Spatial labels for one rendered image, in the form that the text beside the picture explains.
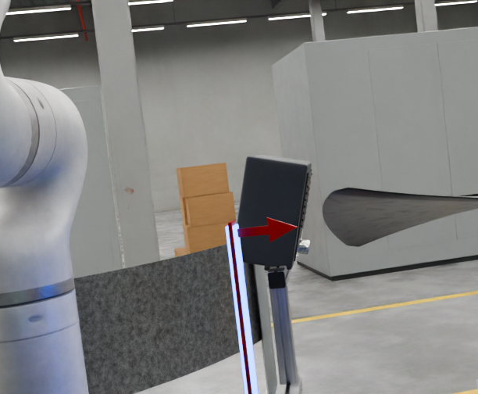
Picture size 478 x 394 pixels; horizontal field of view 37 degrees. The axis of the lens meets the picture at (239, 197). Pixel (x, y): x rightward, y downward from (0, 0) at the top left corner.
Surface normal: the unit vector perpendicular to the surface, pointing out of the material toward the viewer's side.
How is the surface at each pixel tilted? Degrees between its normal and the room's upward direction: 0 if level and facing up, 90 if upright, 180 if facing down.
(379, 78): 90
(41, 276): 90
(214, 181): 90
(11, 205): 40
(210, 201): 90
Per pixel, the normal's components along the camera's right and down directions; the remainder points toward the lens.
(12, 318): 0.19, 0.04
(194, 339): 0.72, -0.05
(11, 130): 0.93, 0.05
